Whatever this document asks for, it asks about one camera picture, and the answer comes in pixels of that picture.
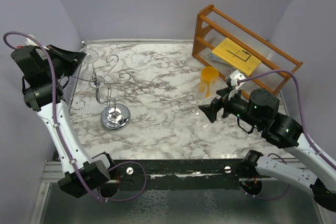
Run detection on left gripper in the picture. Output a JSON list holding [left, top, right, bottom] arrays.
[[42, 44, 86, 78]]

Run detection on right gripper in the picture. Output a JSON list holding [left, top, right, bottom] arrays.
[[199, 86, 263, 130]]

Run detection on clear wine glass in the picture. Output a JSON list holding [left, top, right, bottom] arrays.
[[209, 77, 227, 98], [195, 97, 212, 129], [190, 82, 208, 115], [79, 47, 99, 79]]

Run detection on yellow plastic wine glass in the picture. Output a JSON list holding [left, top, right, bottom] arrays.
[[200, 66, 219, 98]]

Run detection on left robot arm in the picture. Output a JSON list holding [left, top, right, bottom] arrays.
[[10, 45, 116, 198]]

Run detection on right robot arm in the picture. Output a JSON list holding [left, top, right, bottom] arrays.
[[199, 88, 335, 211]]

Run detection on wooden shelf rack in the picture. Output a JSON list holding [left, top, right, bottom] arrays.
[[192, 5, 302, 94]]

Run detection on chrome wine glass rack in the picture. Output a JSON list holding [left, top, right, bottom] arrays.
[[70, 54, 131, 131]]

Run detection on blue patterned small item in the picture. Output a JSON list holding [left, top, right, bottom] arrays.
[[209, 52, 227, 64]]

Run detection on yellow book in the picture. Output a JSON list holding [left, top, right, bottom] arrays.
[[212, 38, 261, 77]]

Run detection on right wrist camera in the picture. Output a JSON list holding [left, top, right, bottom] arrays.
[[227, 70, 246, 100]]

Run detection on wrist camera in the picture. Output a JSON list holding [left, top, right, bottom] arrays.
[[16, 34, 41, 49], [227, 70, 246, 100]]

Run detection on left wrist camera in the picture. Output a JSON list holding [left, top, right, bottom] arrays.
[[16, 34, 41, 49]]

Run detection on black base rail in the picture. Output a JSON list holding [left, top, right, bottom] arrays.
[[100, 158, 261, 197]]

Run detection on purple loop cable right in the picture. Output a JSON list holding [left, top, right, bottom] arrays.
[[243, 153, 293, 200]]

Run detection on purple loop cable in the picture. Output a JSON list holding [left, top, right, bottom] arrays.
[[243, 153, 293, 200], [96, 161, 148, 202]]

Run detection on purple loop cable left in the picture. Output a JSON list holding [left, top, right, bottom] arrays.
[[96, 161, 148, 202]]

